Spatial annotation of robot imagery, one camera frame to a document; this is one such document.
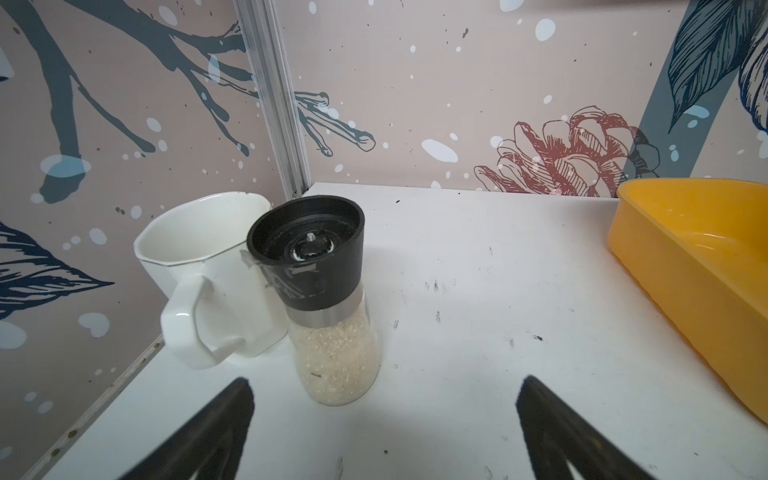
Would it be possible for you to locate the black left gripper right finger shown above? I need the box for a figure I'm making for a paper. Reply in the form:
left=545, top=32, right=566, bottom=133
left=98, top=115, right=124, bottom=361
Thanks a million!
left=516, top=375, right=653, bottom=480

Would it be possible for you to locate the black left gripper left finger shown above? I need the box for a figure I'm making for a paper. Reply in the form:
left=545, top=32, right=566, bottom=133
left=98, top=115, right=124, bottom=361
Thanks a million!
left=123, top=377, right=255, bottom=479

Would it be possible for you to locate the white ceramic mug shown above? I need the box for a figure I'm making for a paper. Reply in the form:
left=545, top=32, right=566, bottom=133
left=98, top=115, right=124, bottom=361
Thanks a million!
left=133, top=192, right=288, bottom=370

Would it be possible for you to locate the glass grinder black cap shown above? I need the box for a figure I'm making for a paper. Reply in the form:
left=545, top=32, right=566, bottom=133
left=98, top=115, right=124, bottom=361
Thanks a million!
left=246, top=195, right=380, bottom=406

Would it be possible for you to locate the yellow plastic bin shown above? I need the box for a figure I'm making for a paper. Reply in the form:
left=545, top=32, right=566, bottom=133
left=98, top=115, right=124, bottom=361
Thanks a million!
left=608, top=178, right=767, bottom=421

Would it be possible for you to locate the aluminium frame post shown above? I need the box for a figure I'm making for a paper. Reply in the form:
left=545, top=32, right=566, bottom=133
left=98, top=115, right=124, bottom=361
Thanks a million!
left=234, top=0, right=312, bottom=199

